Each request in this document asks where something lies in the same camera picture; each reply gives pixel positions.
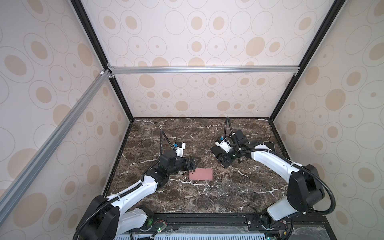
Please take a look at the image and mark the pink phone case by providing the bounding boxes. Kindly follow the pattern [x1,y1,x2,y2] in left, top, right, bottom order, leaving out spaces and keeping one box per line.
[189,168,214,181]

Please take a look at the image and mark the black phone white edge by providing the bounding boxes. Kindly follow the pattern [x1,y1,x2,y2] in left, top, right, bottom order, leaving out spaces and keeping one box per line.
[264,141,276,151]

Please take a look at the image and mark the black phone purple edge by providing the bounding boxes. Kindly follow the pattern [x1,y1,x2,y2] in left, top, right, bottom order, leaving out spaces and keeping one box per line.
[211,145,238,169]

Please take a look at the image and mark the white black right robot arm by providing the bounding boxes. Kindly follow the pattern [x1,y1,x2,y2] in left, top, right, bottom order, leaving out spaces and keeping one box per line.
[211,130,336,224]

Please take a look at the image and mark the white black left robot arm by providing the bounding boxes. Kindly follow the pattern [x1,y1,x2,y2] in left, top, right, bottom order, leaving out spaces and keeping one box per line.
[73,150,201,240]

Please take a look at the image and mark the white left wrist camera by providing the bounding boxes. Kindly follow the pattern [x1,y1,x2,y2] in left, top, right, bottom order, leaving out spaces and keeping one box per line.
[174,142,186,158]

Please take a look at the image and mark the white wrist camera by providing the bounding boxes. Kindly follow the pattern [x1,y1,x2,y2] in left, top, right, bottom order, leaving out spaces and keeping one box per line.
[174,142,186,158]
[216,137,234,153]

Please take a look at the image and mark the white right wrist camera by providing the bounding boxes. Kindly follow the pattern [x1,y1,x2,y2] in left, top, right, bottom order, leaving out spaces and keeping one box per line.
[216,137,234,153]

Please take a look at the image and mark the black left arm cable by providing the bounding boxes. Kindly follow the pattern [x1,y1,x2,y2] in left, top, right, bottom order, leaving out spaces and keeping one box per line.
[72,129,176,240]

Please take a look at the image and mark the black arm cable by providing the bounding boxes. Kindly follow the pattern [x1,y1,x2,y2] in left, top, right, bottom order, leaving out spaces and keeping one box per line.
[223,116,336,215]
[72,129,176,240]

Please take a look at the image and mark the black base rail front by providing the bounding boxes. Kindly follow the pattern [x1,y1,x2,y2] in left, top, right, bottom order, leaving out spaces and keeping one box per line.
[115,211,337,240]

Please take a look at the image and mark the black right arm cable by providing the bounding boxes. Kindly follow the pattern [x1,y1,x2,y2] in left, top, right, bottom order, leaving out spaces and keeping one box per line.
[223,116,336,215]

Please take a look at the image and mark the aluminium rail back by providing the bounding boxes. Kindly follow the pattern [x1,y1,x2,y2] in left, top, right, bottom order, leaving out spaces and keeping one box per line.
[110,65,300,74]

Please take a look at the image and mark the aluminium rail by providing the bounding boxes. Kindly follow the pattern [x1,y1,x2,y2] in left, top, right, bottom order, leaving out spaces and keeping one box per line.
[110,65,300,74]
[1,69,112,224]

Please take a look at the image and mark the black corner frame post left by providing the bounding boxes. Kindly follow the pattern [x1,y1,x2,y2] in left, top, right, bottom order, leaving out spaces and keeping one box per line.
[71,0,135,122]

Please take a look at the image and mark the black corner frame post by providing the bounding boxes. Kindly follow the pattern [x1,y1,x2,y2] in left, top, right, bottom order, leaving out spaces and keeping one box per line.
[270,0,346,122]
[71,0,135,122]

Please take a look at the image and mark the aluminium rail left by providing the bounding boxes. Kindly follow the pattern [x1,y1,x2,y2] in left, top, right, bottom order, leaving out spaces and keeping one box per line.
[1,69,112,224]

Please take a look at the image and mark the black corner frame post right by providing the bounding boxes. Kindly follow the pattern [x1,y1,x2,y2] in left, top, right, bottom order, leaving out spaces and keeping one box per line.
[270,0,346,122]

